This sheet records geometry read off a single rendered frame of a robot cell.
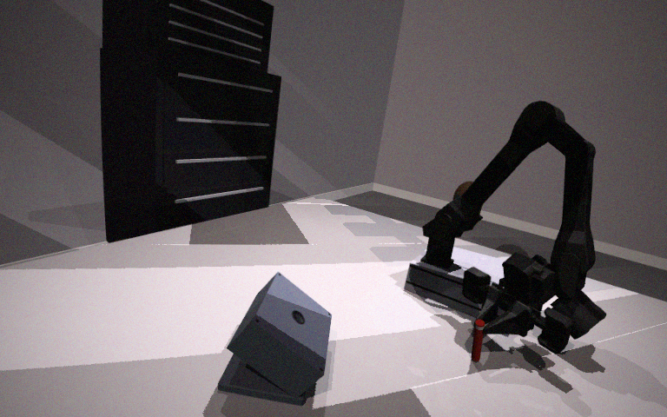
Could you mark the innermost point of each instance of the dark red peg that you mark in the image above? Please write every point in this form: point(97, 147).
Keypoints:
point(477, 339)

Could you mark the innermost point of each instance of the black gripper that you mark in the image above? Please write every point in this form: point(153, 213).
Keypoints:
point(520, 315)

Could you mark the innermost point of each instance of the grey sloped panel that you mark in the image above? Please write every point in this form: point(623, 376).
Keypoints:
point(280, 348)

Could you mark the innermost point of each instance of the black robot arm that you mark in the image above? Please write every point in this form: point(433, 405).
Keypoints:
point(573, 253)

